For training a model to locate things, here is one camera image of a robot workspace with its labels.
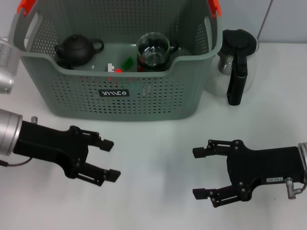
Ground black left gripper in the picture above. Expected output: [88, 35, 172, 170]
[12, 120, 121, 187]

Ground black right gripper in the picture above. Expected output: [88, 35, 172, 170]
[192, 139, 307, 208]

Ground green toy brick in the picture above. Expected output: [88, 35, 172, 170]
[122, 57, 134, 69]

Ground glass teacup black holder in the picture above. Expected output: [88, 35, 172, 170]
[169, 41, 180, 55]
[137, 61, 170, 72]
[136, 33, 171, 68]

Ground grey perforated plastic storage bin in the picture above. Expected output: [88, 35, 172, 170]
[8, 0, 223, 122]

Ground black clay teapot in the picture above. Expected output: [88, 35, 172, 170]
[54, 34, 105, 68]

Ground right gripper cable silver plugs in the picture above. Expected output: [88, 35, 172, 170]
[284, 177, 307, 200]

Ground glass coffee pot black handle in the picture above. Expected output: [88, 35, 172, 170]
[203, 28, 260, 106]

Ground orange bin handle clip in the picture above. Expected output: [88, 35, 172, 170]
[208, 0, 222, 19]
[16, 0, 36, 16]

